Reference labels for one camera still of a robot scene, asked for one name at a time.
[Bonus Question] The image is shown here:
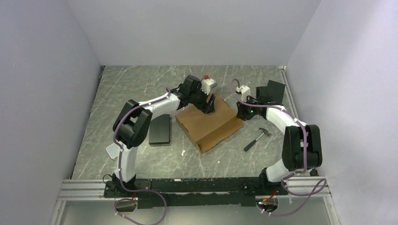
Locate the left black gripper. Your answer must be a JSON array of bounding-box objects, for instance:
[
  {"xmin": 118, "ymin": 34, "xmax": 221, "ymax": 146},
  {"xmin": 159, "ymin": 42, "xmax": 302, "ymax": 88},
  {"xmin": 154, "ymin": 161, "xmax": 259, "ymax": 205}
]
[{"xmin": 190, "ymin": 86, "xmax": 216, "ymax": 116}]

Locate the brown cardboard box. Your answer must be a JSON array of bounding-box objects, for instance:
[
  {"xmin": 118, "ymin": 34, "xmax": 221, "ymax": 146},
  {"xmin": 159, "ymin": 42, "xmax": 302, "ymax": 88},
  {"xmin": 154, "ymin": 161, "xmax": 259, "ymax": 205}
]
[{"xmin": 176, "ymin": 93, "xmax": 243, "ymax": 153}]

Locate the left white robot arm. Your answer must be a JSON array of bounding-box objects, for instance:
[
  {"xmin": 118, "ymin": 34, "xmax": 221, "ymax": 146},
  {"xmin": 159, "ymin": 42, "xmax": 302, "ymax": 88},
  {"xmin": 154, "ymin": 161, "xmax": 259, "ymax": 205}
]
[{"xmin": 111, "ymin": 75, "xmax": 217, "ymax": 197}]

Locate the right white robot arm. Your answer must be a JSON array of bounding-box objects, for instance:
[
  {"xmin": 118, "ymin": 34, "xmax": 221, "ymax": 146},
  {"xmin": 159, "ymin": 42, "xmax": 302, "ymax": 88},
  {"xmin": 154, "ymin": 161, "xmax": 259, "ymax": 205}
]
[{"xmin": 235, "ymin": 85, "xmax": 323, "ymax": 195}]

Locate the black square box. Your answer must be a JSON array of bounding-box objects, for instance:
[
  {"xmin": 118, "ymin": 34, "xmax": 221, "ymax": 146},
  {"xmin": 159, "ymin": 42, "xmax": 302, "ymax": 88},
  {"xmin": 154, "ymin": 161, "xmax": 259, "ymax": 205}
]
[{"xmin": 266, "ymin": 80, "xmax": 285, "ymax": 105}]

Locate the black rectangular block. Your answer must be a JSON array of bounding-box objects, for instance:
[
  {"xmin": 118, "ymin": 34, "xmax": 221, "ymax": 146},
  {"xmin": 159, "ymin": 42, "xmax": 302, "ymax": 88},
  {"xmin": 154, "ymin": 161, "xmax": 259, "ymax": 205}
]
[{"xmin": 148, "ymin": 114, "xmax": 171, "ymax": 146}]

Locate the silver metal tin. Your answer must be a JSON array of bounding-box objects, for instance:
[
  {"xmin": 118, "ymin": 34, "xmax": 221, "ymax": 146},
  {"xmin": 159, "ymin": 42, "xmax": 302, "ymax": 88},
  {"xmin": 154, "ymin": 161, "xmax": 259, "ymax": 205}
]
[{"xmin": 106, "ymin": 143, "xmax": 120, "ymax": 159}]

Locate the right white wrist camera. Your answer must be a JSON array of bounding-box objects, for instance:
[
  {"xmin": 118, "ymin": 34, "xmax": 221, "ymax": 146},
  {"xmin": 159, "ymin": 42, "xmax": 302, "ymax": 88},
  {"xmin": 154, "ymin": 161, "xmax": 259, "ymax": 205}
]
[{"xmin": 236, "ymin": 85, "xmax": 251, "ymax": 102}]

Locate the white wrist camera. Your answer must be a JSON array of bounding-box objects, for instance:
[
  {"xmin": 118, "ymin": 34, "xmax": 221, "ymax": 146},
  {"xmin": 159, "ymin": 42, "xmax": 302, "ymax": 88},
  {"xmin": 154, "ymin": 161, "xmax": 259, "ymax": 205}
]
[
  {"xmin": 236, "ymin": 85, "xmax": 251, "ymax": 102},
  {"xmin": 200, "ymin": 75, "xmax": 217, "ymax": 94}
]

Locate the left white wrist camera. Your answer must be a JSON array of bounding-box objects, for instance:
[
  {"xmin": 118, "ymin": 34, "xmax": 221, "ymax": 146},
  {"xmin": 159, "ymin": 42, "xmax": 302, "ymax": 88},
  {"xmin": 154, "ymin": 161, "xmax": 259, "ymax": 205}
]
[{"xmin": 200, "ymin": 75, "xmax": 217, "ymax": 94}]

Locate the black handled claw hammer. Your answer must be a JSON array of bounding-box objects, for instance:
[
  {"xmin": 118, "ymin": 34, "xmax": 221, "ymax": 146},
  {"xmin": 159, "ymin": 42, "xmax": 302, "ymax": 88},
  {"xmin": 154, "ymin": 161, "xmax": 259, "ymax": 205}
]
[{"xmin": 243, "ymin": 127, "xmax": 271, "ymax": 152}]

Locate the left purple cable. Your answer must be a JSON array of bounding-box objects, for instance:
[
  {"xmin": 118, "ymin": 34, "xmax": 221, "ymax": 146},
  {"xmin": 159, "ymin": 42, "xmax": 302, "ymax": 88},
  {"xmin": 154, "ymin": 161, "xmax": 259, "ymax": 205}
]
[{"xmin": 112, "ymin": 87, "xmax": 168, "ymax": 225}]

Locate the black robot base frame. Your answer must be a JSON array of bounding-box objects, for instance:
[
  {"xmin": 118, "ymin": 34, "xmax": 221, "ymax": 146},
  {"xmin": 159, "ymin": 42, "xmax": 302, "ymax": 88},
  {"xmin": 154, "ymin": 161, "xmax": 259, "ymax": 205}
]
[{"xmin": 104, "ymin": 177, "xmax": 282, "ymax": 209}]

